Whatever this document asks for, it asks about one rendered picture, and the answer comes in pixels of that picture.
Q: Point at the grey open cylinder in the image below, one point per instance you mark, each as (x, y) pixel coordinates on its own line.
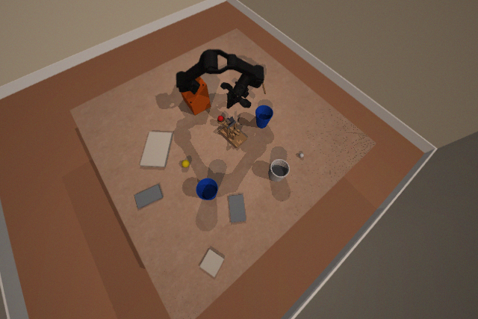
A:
(278, 170)

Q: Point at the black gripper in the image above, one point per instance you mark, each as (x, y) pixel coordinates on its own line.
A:
(235, 94)

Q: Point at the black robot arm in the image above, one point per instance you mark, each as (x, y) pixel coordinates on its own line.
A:
(251, 75)

